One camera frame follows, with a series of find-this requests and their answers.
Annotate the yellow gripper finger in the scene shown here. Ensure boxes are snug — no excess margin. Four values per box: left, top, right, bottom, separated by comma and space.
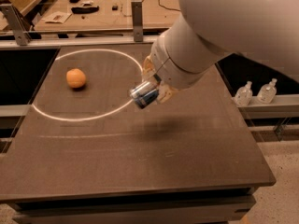
157, 82, 178, 104
142, 56, 157, 82

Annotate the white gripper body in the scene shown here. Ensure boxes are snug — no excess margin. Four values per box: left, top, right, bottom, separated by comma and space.
150, 31, 215, 90

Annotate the blue silver redbull can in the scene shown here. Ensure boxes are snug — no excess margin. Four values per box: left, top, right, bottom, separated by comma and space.
129, 81, 159, 109

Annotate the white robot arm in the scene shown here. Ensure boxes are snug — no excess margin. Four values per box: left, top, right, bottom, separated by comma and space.
144, 0, 299, 103

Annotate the orange fruit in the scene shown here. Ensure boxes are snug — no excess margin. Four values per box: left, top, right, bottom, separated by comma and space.
66, 68, 86, 89

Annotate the clear plastic bottle left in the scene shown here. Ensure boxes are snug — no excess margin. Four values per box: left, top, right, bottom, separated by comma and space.
235, 81, 252, 106

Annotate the clear plastic bottle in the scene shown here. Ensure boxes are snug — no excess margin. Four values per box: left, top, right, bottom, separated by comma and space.
235, 81, 252, 106
257, 78, 277, 104

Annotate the black flat device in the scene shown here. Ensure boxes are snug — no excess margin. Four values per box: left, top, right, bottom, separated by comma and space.
71, 6, 100, 14

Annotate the clear plastic bottle right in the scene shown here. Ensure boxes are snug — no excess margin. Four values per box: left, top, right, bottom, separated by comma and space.
257, 78, 277, 104

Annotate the beige paper card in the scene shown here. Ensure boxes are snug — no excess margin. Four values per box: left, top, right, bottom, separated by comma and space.
43, 11, 71, 24

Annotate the white circle tape marking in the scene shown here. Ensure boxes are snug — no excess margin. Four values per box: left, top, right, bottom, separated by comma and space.
32, 49, 141, 122

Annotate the middle metal rail bracket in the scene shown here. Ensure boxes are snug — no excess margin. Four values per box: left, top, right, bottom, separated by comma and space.
131, 0, 143, 42

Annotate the metal rail bracket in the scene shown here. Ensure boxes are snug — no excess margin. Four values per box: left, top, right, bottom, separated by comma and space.
131, 0, 143, 42
0, 3, 31, 46

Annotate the black cable on desk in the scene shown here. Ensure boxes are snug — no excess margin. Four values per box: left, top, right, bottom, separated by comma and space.
157, 0, 181, 13

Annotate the left metal rail bracket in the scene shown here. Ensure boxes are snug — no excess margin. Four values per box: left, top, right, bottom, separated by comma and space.
0, 3, 31, 46

